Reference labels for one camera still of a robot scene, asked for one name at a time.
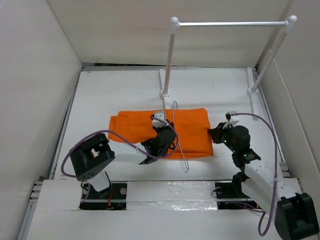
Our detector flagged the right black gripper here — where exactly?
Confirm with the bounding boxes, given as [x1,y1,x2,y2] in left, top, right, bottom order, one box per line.
[208,121,238,153]

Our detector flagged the orange trousers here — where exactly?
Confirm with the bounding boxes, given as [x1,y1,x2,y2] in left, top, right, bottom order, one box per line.
[107,107,214,160]

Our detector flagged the light blue wire hanger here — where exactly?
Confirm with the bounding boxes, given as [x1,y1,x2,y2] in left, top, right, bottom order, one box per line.
[172,100,190,173]

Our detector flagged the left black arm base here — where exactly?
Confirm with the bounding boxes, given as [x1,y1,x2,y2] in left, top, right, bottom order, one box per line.
[79,181,128,211]

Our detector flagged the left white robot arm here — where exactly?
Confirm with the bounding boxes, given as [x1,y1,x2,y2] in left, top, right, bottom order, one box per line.
[63,120,178,199]

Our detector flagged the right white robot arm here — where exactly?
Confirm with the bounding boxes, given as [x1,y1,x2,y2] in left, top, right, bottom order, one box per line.
[207,122,320,240]

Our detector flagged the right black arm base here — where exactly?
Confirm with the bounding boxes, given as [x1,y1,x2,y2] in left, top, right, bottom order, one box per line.
[211,172,263,213]

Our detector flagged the white clothes rack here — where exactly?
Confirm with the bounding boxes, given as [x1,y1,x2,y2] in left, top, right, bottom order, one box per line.
[159,15,298,114]

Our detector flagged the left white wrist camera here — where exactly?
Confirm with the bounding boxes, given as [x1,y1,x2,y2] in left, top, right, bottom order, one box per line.
[150,110,167,128]

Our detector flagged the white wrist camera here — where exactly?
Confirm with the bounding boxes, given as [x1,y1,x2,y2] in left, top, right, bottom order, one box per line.
[222,111,239,129]
[150,110,167,128]

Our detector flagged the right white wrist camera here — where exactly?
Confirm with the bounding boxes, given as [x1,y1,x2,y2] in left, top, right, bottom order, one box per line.
[222,111,239,129]

